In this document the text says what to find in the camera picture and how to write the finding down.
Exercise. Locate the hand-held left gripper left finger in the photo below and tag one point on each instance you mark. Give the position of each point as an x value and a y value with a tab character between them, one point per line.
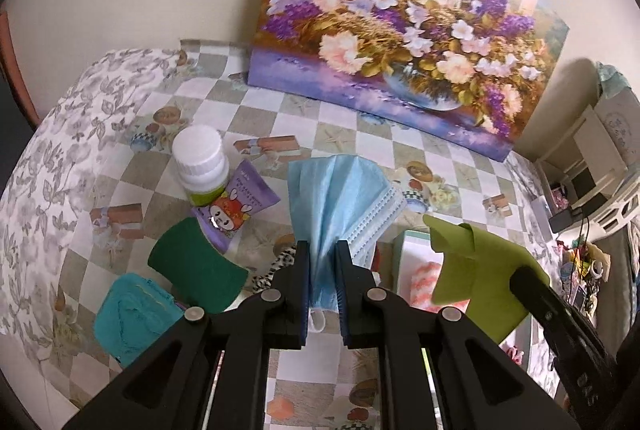
302	290

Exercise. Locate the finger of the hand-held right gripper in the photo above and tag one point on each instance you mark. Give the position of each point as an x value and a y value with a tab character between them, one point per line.
532	290

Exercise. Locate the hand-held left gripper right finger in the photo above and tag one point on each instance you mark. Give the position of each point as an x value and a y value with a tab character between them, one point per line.
342	290

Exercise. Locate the green cloth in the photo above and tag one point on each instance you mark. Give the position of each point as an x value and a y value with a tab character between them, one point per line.
480	270

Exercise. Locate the white tray with teal rim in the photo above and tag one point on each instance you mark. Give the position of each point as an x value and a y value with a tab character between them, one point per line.
410	250

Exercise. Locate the pink striped towel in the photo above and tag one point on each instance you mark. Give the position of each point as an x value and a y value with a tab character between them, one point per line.
425	282

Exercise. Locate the blue face mask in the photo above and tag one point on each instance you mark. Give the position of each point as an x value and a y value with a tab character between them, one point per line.
335	200

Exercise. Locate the leopard print cloth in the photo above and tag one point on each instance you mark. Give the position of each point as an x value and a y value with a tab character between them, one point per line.
280	260

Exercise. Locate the red round lid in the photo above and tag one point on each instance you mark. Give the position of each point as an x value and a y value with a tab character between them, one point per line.
377	262

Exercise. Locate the small white box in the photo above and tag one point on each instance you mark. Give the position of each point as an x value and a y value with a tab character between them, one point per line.
542	215

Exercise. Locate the black device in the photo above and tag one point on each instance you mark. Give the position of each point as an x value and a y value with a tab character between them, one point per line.
565	220

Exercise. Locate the purple cartoon tube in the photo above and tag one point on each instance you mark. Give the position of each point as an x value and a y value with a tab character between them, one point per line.
235	205

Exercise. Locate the yellow green sponge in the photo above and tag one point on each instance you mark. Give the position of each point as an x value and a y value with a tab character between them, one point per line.
195	265

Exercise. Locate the white shelf rack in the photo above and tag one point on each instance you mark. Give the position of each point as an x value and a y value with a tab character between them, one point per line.
600	140

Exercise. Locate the teal embossed case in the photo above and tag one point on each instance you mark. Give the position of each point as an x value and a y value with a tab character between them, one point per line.
135	315

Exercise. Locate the white plastic bottle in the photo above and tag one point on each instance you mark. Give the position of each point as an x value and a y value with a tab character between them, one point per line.
197	155

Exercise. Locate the grey leaf print cloth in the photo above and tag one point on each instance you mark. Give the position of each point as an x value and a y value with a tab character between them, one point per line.
65	135

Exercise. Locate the flower painting canvas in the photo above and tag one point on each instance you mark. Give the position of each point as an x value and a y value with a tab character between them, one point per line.
400	10

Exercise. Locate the reddish brown board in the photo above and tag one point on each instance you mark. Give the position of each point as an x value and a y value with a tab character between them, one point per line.
17	75

